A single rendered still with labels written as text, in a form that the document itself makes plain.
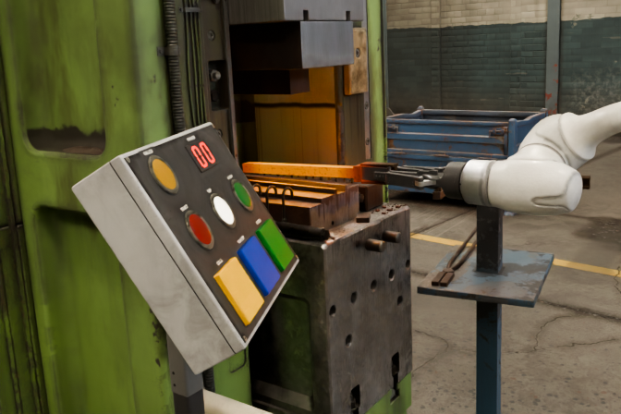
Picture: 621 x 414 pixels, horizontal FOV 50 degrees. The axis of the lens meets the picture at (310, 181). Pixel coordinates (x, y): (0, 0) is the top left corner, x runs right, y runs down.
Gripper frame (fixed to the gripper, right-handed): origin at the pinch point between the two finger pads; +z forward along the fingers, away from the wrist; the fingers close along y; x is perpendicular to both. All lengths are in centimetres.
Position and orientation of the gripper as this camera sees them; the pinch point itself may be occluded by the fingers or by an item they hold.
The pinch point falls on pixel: (378, 173)
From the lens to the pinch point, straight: 145.7
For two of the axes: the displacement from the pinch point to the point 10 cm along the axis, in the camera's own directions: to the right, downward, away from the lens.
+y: 5.8, -1.9, 7.9
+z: -8.1, -0.9, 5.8
